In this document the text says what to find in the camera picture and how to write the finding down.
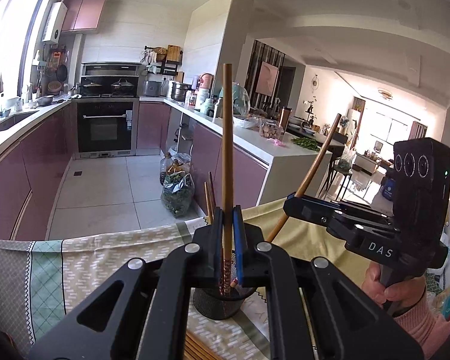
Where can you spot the kitchen window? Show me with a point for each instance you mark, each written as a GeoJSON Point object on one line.
{"type": "Point", "coordinates": [11, 45]}

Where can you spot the framed wall painting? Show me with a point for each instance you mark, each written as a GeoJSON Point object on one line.
{"type": "Point", "coordinates": [267, 78]}

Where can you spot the mint green appliance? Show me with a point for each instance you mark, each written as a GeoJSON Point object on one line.
{"type": "Point", "coordinates": [240, 99]}

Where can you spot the plastic bag of greens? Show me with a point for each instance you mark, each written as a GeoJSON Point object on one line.
{"type": "Point", "coordinates": [178, 197]}

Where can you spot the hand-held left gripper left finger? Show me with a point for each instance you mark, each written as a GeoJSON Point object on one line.
{"type": "Point", "coordinates": [214, 247]}

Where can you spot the wooden cutting board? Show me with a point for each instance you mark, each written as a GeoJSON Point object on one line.
{"type": "Point", "coordinates": [174, 53]}

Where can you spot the person's right hand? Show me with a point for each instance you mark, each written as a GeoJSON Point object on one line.
{"type": "Point", "coordinates": [373, 285]}

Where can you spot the black wok with lid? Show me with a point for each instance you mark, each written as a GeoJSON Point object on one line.
{"type": "Point", "coordinates": [123, 88]}

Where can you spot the brown tumbler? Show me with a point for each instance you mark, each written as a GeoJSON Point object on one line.
{"type": "Point", "coordinates": [285, 118]}

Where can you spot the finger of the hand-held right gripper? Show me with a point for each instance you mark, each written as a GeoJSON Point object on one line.
{"type": "Point", "coordinates": [307, 210]}
{"type": "Point", "coordinates": [291, 195]}

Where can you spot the glass jar of nuts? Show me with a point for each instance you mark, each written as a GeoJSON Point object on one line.
{"type": "Point", "coordinates": [270, 130]}

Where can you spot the pink wall cabinets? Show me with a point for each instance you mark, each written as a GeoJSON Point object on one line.
{"type": "Point", "coordinates": [84, 13]}

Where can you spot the green vegetables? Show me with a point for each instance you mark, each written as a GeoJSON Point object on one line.
{"type": "Point", "coordinates": [305, 144]}

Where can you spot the hanging pans and utensils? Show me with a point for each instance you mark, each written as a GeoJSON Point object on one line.
{"type": "Point", "coordinates": [58, 69]}

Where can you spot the patterned tablecloth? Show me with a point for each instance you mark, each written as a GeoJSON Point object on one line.
{"type": "Point", "coordinates": [97, 258]}

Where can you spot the pile of wooden chopsticks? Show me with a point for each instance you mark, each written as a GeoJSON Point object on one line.
{"type": "Point", "coordinates": [200, 350]}

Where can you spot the black pot with lid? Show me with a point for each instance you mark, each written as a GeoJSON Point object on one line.
{"type": "Point", "coordinates": [92, 89]}

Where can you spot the round ceiling lamp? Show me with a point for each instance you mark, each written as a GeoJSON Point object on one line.
{"type": "Point", "coordinates": [385, 93]}

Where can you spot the black dining chair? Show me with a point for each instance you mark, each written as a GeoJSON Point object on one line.
{"type": "Point", "coordinates": [339, 172]}

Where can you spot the white water heater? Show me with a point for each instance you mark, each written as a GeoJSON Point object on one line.
{"type": "Point", "coordinates": [54, 22]}

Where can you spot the bunch of wooden chopsticks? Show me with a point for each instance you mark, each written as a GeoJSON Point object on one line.
{"type": "Point", "coordinates": [211, 195]}

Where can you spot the silver rice cooker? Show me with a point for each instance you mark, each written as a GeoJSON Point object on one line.
{"type": "Point", "coordinates": [151, 88]}

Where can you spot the black built-in oven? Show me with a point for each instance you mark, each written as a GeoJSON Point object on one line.
{"type": "Point", "coordinates": [105, 131]}

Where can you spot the cooking oil bottle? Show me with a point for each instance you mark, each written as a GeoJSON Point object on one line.
{"type": "Point", "coordinates": [167, 170]}

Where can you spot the black range hood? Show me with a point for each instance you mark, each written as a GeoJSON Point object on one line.
{"type": "Point", "coordinates": [110, 69]}

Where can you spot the brown wooden chopstick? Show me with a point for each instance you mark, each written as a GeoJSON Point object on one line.
{"type": "Point", "coordinates": [315, 163]}
{"type": "Point", "coordinates": [227, 138]}

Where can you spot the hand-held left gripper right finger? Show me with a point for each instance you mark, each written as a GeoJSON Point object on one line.
{"type": "Point", "coordinates": [239, 243]}

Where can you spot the steel stockpot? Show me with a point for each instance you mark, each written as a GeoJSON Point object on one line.
{"type": "Point", "coordinates": [180, 92]}

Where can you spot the black wall rack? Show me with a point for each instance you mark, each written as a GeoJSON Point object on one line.
{"type": "Point", "coordinates": [170, 68]}

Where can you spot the black mesh utensil holder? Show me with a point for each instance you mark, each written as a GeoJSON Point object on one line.
{"type": "Point", "coordinates": [225, 309]}

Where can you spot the wall clock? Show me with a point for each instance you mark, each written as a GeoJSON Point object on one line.
{"type": "Point", "coordinates": [314, 83]}

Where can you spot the pink base cabinet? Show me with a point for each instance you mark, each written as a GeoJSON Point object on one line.
{"type": "Point", "coordinates": [243, 176]}
{"type": "Point", "coordinates": [30, 168]}
{"type": "Point", "coordinates": [152, 127]}

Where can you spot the pink kettle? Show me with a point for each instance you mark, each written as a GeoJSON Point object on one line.
{"type": "Point", "coordinates": [206, 81]}

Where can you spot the clear plastic bag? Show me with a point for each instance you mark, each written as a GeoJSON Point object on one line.
{"type": "Point", "coordinates": [182, 163]}

